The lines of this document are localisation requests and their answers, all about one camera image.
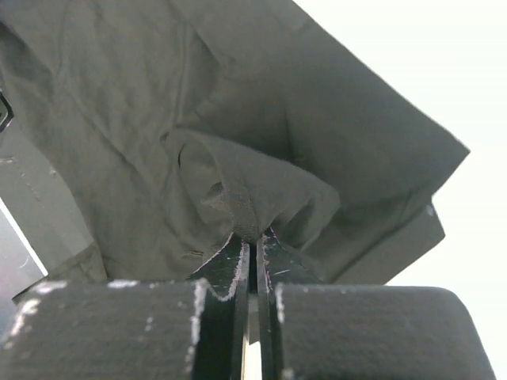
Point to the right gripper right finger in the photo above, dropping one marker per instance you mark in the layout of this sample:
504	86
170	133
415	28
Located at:
312	330

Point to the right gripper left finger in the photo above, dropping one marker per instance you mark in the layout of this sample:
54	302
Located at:
126	329

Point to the black long sleeve shirt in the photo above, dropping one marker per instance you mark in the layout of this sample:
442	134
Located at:
177	124

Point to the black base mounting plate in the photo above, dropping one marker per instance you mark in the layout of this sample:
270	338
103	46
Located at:
43	233

